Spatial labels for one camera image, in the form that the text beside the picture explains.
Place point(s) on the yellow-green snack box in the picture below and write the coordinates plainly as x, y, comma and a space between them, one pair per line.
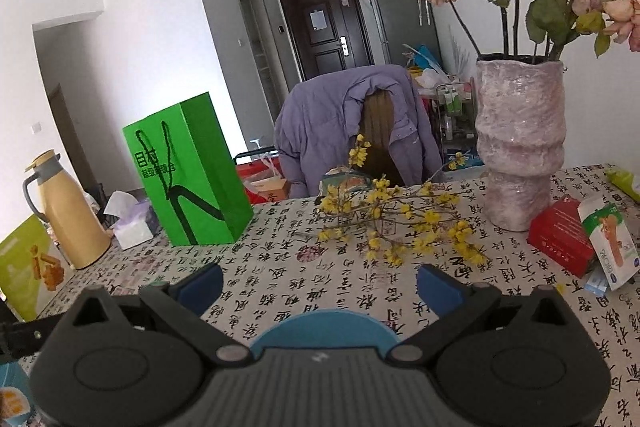
25, 267

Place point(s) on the yellow flower branch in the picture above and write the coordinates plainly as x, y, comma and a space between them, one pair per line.
425, 217

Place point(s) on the tissue pack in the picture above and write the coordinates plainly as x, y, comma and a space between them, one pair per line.
132, 229

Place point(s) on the red bag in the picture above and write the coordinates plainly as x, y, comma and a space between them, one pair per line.
260, 187

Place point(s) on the grey refrigerator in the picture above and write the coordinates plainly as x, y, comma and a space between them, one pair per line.
400, 17

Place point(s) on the pile of plastic bags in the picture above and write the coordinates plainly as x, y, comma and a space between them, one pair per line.
425, 62

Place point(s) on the purple jacket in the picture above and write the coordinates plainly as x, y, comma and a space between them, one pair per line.
320, 122

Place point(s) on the wooden chair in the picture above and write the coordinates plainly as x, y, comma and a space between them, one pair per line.
380, 127

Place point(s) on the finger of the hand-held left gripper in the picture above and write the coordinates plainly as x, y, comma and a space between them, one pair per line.
25, 337

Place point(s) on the red box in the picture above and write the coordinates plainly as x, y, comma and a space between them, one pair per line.
555, 232

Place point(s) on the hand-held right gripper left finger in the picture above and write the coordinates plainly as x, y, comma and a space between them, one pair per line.
197, 289

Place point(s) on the white green medicine box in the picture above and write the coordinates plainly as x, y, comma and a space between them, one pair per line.
612, 247

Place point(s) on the patterned chair cushion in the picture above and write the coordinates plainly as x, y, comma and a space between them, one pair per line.
345, 182

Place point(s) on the small blue box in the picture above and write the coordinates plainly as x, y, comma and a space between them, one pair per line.
596, 282

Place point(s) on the calligraphy printed tablecloth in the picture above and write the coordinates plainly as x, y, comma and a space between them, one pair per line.
300, 277

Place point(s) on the green paper bag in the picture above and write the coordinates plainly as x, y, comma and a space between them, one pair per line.
200, 167

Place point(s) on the pink textured vase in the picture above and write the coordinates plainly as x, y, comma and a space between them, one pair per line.
520, 147

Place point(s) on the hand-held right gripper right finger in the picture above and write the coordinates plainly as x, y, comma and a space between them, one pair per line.
440, 289

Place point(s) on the green packet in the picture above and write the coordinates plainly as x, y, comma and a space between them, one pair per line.
625, 184

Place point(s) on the dark brown door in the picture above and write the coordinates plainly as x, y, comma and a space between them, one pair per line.
325, 37

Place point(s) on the blue bowl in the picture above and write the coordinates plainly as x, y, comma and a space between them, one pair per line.
325, 329

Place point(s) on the patterned fabric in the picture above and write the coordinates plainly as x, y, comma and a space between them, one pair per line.
15, 397

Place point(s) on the storage rack with bottles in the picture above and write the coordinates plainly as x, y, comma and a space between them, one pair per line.
455, 117

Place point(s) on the yellow thermos jug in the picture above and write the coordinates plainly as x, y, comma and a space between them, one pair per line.
70, 217

